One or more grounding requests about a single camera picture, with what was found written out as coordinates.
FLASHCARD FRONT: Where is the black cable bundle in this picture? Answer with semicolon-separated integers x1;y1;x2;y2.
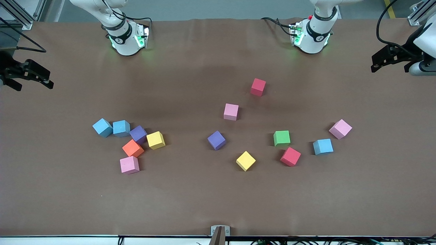
250;238;436;245

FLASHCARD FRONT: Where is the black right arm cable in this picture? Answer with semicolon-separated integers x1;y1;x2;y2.
0;16;47;53

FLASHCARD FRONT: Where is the green foam cube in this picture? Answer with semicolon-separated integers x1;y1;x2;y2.
273;130;291;147

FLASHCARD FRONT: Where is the pink foam cube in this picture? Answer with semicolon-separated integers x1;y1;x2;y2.
328;119;353;140
223;103;239;121
120;156;140;175

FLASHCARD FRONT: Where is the aluminium frame post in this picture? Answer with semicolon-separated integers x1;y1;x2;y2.
0;0;46;30
407;0;436;26

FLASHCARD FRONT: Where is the brown table mat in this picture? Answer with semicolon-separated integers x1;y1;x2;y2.
0;18;436;237

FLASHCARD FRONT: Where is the orange foam cube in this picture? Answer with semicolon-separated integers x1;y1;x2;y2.
122;139;145;159

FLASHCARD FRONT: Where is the red foam cube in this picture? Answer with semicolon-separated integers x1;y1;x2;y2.
280;147;301;167
250;78;266;97

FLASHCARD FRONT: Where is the yellow floor tape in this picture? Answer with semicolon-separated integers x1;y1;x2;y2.
384;0;398;19

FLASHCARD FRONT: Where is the white table edge rail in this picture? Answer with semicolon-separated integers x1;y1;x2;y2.
0;236;436;245

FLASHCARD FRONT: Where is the blue foam cube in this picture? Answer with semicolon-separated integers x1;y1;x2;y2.
92;118;113;138
113;120;131;138
313;138;334;156

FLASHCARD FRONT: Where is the yellow foam cube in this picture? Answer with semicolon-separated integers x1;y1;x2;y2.
146;131;166;150
236;151;256;172

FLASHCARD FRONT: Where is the purple foam cube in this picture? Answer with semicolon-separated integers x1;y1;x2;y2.
129;125;148;145
207;130;227;151

